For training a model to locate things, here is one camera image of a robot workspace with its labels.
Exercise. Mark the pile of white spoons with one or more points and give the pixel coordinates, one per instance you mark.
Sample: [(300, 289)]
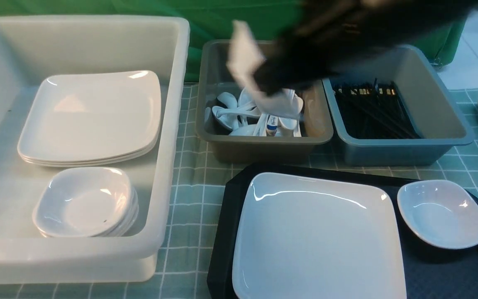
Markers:
[(241, 117)]

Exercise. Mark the black serving tray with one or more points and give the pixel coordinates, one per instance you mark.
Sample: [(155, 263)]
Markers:
[(430, 273)]

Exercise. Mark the stack of white square plates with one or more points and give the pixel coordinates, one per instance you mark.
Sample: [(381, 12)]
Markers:
[(82, 118)]

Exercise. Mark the blue-grey plastic bin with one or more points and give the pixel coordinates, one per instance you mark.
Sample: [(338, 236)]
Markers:
[(430, 108)]

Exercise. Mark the stack of white bowls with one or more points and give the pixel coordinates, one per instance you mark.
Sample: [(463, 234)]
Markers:
[(87, 202)]

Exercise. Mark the pile of black chopsticks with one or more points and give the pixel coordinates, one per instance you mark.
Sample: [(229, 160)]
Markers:
[(374, 111)]

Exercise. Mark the large white plastic tub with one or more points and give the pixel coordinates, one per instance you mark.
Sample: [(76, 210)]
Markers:
[(35, 47)]

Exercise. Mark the large white square plate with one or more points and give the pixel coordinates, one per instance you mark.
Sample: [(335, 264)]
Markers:
[(307, 238)]

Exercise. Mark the green checkered tablecloth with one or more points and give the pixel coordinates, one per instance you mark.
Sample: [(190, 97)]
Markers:
[(196, 196)]

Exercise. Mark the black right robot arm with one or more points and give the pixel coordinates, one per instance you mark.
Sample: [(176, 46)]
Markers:
[(332, 35)]

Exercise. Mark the white square bowl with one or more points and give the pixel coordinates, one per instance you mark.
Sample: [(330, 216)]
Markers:
[(440, 212), (244, 57)]

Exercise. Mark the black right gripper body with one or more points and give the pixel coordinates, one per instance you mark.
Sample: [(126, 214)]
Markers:
[(296, 64)]

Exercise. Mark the brown plastic bin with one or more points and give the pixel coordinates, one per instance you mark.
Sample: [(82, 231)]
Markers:
[(214, 79)]

